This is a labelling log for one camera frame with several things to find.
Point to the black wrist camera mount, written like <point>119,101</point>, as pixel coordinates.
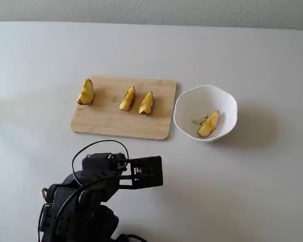
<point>149,174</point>

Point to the apple slice with red skin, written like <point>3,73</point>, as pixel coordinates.
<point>86,94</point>

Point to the white bowl with butterfly print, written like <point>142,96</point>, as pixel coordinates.
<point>217,100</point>

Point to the wooden cutting board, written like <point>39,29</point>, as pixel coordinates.
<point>121,123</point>

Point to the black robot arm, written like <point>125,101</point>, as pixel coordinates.
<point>65,214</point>

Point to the yellow apple slice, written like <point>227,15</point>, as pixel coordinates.
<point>208,124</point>
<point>146,104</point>
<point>127,100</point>

